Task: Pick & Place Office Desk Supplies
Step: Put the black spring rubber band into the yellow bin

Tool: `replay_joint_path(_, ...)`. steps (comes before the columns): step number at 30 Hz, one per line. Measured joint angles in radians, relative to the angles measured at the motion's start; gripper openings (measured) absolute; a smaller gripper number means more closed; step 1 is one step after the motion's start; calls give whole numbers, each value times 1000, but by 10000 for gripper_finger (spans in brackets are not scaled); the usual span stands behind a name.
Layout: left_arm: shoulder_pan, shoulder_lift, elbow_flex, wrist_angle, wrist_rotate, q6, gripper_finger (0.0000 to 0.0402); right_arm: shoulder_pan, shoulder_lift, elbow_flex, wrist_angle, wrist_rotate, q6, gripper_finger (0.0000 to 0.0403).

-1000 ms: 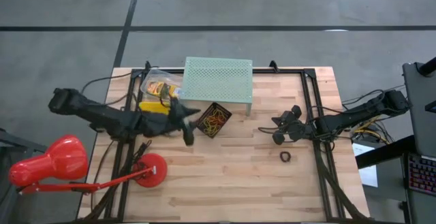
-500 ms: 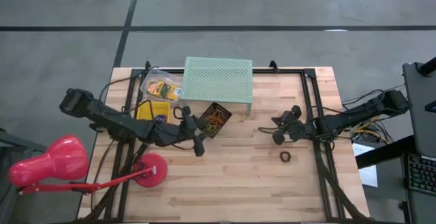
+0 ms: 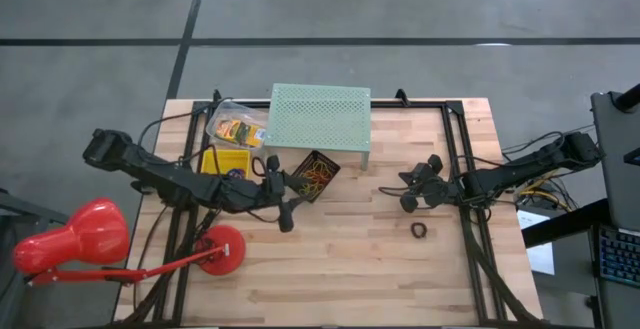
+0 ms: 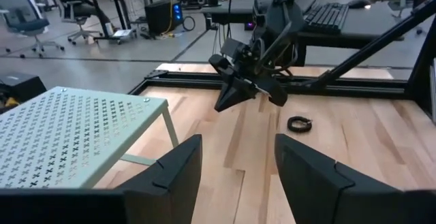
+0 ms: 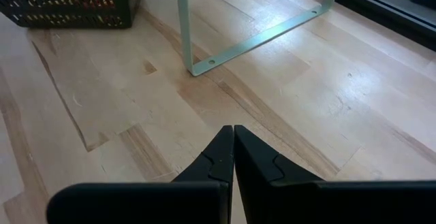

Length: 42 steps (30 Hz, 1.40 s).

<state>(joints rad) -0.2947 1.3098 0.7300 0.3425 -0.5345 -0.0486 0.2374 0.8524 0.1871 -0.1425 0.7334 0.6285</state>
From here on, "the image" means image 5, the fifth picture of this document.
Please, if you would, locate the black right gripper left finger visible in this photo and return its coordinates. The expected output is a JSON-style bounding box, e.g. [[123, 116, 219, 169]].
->
[[172, 125, 235, 224]]

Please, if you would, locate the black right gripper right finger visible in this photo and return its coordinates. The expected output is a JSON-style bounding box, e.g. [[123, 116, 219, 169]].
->
[[234, 125, 325, 224]]

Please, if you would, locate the green perforated metal shelf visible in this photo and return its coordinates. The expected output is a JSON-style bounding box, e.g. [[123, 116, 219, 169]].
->
[[175, 0, 344, 78]]

